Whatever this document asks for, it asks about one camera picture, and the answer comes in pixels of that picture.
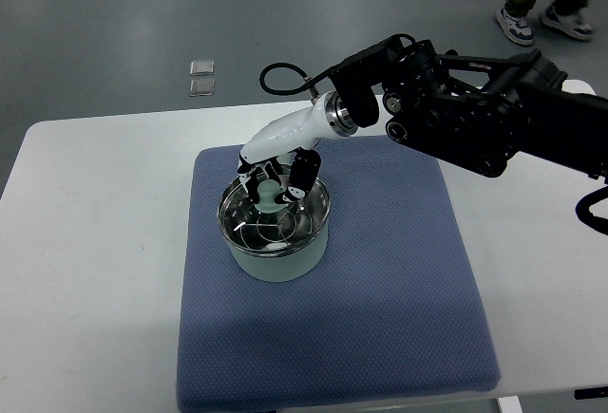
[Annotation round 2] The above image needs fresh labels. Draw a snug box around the green pot with handle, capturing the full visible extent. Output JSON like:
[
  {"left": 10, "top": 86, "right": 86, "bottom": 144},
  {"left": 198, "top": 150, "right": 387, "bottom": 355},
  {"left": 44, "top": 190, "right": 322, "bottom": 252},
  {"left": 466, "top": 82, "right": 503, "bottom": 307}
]
[{"left": 226, "top": 156, "right": 328, "bottom": 282}]

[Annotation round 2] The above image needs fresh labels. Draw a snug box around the blue quilted mat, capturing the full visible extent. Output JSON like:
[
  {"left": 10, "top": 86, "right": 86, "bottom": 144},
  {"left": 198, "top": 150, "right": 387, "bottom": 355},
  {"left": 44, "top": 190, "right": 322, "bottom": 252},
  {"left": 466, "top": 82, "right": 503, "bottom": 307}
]
[{"left": 177, "top": 137, "right": 501, "bottom": 412}]

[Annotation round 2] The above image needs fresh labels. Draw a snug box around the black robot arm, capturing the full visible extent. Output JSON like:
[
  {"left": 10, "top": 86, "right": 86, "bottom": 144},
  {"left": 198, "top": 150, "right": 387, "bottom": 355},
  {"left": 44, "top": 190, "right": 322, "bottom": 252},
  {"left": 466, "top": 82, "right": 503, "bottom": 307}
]
[{"left": 237, "top": 34, "right": 607, "bottom": 204}]

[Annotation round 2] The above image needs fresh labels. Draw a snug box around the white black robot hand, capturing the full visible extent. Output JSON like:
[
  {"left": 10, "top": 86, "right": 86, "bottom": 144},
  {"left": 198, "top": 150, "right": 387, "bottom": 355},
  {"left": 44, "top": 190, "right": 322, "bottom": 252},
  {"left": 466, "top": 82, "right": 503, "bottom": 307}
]
[{"left": 237, "top": 91, "right": 357, "bottom": 204}]

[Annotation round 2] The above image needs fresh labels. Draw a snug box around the wire steamer rack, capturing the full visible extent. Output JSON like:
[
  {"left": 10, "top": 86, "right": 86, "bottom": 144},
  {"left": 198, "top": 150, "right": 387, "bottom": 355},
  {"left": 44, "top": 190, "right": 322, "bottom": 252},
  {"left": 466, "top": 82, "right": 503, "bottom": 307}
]
[{"left": 230, "top": 203, "right": 314, "bottom": 249}]

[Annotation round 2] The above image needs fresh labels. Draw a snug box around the black table bracket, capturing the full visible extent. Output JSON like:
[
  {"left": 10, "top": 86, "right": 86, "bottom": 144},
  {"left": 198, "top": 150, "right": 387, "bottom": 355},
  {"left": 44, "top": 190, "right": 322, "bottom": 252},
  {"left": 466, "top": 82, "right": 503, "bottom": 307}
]
[{"left": 574, "top": 386, "right": 608, "bottom": 400}]

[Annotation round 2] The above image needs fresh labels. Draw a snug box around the white right sneaker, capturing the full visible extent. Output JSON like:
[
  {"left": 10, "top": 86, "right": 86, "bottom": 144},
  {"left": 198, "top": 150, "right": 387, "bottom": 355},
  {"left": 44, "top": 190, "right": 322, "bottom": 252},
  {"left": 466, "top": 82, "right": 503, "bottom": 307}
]
[{"left": 540, "top": 6, "right": 595, "bottom": 42}]

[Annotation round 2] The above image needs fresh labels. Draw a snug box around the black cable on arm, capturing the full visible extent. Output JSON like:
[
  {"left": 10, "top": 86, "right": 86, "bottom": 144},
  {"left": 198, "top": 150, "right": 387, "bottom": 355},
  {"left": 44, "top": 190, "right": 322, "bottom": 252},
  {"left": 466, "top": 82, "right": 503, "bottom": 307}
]
[{"left": 259, "top": 62, "right": 324, "bottom": 101}]

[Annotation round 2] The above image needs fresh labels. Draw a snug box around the upper metal floor plate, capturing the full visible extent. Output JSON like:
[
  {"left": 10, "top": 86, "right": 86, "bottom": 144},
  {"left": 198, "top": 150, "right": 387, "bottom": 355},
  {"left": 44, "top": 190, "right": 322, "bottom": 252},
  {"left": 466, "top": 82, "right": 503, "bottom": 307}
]
[{"left": 189, "top": 59, "right": 215, "bottom": 76}]

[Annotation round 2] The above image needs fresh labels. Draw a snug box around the white sneaker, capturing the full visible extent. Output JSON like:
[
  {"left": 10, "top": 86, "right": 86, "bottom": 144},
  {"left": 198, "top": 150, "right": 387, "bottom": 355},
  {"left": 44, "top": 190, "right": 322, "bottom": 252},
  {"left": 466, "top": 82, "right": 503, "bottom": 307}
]
[
  {"left": 495, "top": 7, "right": 534, "bottom": 47},
  {"left": 540, "top": 6, "right": 595, "bottom": 42}
]

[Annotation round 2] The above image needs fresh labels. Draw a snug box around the white left sneaker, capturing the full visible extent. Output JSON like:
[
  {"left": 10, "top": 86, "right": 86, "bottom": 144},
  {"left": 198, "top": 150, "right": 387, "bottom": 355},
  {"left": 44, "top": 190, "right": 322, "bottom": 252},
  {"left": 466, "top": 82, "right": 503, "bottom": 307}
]
[{"left": 495, "top": 7, "right": 534, "bottom": 47}]

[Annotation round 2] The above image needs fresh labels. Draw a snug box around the glass lid green knob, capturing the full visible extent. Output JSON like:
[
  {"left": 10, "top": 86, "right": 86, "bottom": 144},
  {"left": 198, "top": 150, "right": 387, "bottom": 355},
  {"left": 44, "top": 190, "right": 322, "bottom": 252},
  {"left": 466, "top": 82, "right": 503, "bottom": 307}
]
[{"left": 218, "top": 174, "right": 331, "bottom": 258}]

